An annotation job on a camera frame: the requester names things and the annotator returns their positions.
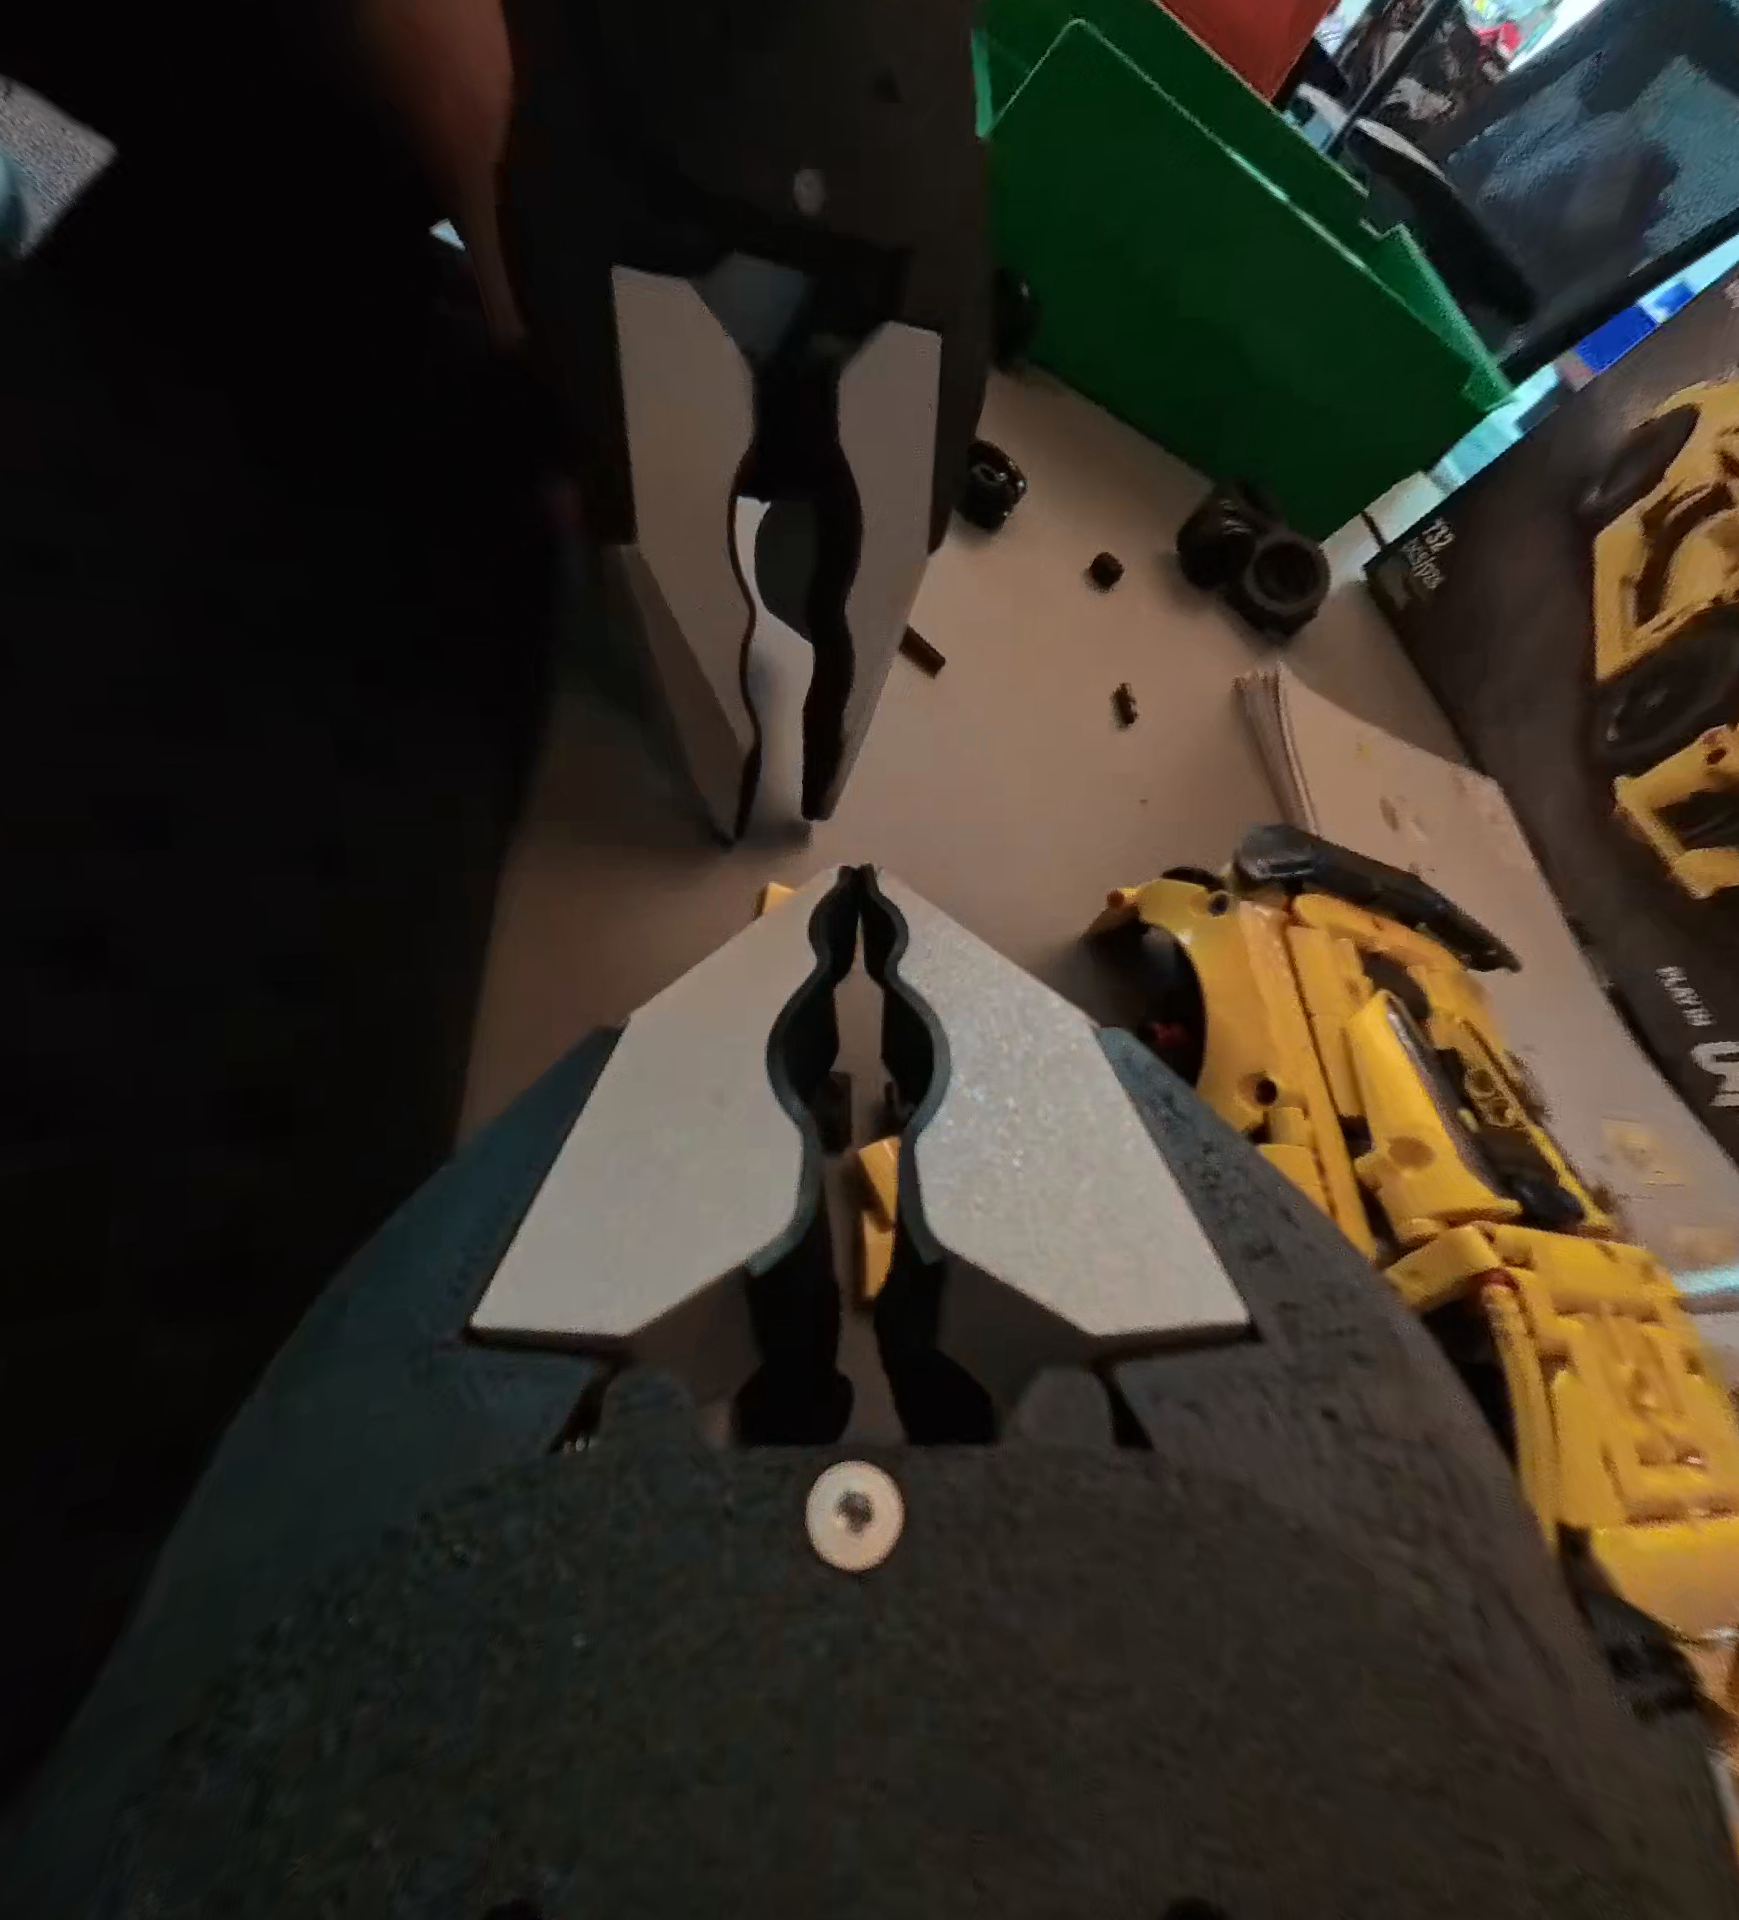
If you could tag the person's left forearm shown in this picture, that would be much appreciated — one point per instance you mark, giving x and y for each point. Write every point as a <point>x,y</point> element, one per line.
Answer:
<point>359,152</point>

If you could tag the dark dotted cloth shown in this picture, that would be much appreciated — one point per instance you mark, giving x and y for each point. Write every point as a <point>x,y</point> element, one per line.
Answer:
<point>208,900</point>

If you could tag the green plastic bin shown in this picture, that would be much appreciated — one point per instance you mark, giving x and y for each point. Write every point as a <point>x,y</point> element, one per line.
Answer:
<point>1198,302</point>

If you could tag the yellow toy brick car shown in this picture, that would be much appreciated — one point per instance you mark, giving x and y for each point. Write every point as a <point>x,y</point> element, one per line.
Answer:
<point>1484,1201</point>

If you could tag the grey desk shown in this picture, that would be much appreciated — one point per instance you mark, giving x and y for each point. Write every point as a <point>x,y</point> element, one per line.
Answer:
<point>1048,750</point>

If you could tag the black mesh office chair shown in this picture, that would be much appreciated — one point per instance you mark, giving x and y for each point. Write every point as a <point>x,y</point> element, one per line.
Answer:
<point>1634,165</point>

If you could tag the small black brick piece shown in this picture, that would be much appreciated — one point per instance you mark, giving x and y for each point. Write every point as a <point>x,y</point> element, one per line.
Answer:
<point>1105,571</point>

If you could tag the yellow rectangular brick plate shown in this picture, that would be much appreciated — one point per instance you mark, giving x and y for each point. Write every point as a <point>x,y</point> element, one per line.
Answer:
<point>875,1215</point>

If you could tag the black toy wheel rim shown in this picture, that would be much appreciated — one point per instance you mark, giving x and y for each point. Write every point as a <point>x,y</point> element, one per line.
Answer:
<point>989,481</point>

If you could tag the red plastic carry case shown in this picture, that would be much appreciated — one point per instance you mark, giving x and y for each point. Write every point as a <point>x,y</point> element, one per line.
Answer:
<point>1244,38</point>

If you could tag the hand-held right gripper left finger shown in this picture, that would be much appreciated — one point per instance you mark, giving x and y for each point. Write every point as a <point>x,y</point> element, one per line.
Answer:
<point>643,1201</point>

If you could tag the building instruction booklet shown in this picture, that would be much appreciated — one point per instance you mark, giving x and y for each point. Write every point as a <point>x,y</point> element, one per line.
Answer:
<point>1409,781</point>

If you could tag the black toy tyre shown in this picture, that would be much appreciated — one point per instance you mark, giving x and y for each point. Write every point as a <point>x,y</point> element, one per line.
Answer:
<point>1214,539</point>
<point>1282,587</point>
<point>1013,319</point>

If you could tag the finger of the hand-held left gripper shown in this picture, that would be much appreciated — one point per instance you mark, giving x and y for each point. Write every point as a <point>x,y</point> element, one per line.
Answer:
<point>891,495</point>
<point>674,526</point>

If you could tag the dark brown axle piece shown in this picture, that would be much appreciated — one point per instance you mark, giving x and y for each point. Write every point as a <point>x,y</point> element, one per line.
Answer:
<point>923,651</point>

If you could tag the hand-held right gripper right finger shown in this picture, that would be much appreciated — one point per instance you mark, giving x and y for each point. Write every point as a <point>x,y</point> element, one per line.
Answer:
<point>1079,1201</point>

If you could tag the toy car set box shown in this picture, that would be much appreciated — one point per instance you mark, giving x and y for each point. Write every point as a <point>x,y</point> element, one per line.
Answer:
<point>1680,601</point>

